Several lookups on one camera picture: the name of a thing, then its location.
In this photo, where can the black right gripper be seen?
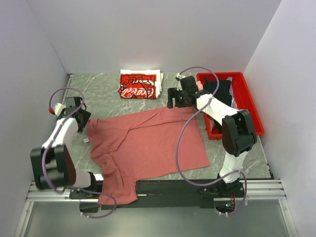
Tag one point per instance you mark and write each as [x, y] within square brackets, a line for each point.
[173, 93]

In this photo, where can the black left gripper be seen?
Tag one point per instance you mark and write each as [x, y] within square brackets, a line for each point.
[86, 115]

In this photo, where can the dusty rose t-shirt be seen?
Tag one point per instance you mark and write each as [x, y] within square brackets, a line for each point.
[142, 146]

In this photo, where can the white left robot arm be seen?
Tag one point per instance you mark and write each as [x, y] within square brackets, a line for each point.
[51, 163]

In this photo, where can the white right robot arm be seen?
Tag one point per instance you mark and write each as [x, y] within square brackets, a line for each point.
[238, 132]

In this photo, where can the light salmon pink shirt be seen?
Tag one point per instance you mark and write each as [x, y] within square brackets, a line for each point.
[199, 85]

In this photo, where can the black shirt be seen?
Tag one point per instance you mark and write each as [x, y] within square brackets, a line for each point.
[223, 91]

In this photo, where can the lavender shirt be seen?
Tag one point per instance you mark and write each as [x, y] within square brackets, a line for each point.
[233, 102]

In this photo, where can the folded red white Coca-Cola shirt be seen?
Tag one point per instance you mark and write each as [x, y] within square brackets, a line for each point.
[140, 84]

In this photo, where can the red plastic bin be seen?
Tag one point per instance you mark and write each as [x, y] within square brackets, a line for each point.
[243, 99]

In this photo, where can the black base crossbar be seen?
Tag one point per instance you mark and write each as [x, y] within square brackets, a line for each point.
[178, 193]

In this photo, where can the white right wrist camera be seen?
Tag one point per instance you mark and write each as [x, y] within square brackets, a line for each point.
[179, 77]

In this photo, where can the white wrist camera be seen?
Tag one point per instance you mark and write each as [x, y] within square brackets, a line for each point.
[179, 77]
[57, 110]

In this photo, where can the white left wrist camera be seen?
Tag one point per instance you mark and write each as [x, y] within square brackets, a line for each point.
[57, 110]

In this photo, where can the aluminium rail frame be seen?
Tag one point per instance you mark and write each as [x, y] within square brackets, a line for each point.
[266, 213]

